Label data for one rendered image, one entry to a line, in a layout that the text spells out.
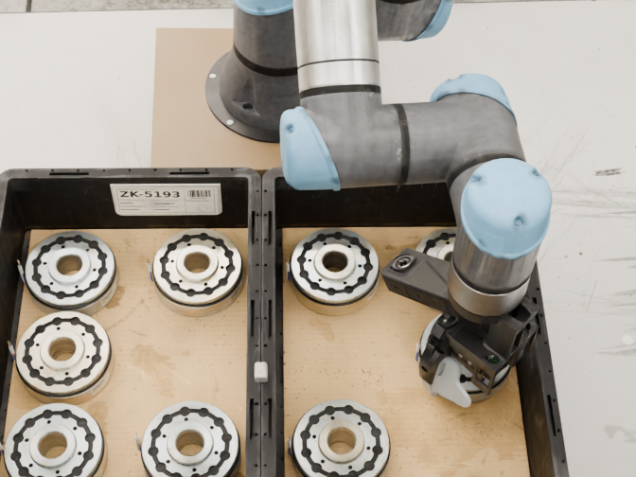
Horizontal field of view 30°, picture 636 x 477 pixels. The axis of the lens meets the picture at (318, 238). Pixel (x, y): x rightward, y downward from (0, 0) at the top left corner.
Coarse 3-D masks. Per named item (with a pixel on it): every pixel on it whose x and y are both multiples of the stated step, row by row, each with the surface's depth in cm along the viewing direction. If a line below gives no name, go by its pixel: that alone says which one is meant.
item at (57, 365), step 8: (48, 336) 130; (56, 336) 130; (64, 336) 130; (72, 336) 130; (48, 344) 129; (80, 344) 129; (40, 352) 129; (48, 352) 129; (80, 352) 129; (48, 360) 128; (72, 360) 128; (80, 360) 129; (56, 368) 128; (64, 368) 128
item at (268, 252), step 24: (264, 192) 133; (264, 216) 132; (264, 240) 130; (264, 264) 128; (264, 288) 126; (528, 288) 127; (264, 312) 125; (264, 336) 123; (264, 360) 122; (264, 384) 120; (552, 384) 121; (264, 408) 119; (552, 408) 119; (264, 432) 117; (552, 432) 118; (264, 456) 116; (552, 456) 116
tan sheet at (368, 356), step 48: (288, 240) 142; (384, 240) 142; (288, 288) 138; (384, 288) 138; (288, 336) 135; (336, 336) 135; (384, 336) 135; (288, 384) 131; (336, 384) 131; (384, 384) 131; (288, 432) 128; (432, 432) 128; (480, 432) 129
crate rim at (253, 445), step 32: (0, 192) 133; (256, 192) 133; (0, 224) 130; (256, 224) 131; (256, 256) 129; (256, 288) 126; (256, 320) 124; (256, 352) 122; (256, 384) 120; (256, 416) 118; (256, 448) 116
